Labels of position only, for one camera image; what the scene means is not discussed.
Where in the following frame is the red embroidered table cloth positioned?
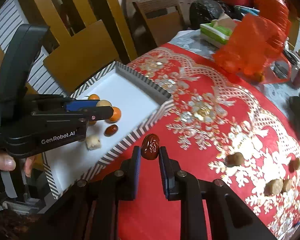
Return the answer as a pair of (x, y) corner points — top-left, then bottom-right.
(90, 42), (300, 240)

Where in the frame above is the round banana slice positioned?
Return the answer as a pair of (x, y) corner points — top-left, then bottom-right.
(264, 179), (283, 196)

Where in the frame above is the striped white tray box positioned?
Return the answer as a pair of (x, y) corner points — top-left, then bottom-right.
(42, 62), (173, 199)

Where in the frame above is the green tissue pack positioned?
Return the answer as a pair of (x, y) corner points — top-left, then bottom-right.
(200, 14), (238, 48)

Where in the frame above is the large banana chunk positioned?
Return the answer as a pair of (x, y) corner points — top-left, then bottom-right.
(85, 135), (101, 151)

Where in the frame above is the red plastic bag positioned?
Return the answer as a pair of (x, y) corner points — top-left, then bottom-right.
(213, 0), (292, 83)

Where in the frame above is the person left hand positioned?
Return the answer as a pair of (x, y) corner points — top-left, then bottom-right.
(0, 150), (36, 178)

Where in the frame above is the kiwi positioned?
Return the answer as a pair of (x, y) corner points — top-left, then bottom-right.
(225, 152), (244, 167)
(96, 100), (112, 107)

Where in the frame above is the black plastic bag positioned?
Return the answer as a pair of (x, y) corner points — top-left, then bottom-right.
(189, 0), (224, 30)

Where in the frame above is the yellow wooden chair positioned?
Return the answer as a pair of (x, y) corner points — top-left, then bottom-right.
(18, 0), (138, 94)

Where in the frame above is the small banana piece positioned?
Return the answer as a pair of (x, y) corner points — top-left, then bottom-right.
(282, 179), (293, 192)

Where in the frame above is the dark red date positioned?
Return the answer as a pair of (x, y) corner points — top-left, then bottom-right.
(141, 134), (160, 160)

